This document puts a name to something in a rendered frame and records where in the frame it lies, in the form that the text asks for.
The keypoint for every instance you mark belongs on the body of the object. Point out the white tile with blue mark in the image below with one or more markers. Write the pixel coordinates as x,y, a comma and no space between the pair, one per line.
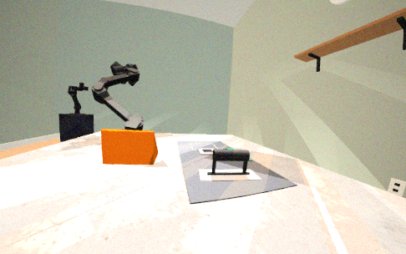
206,151

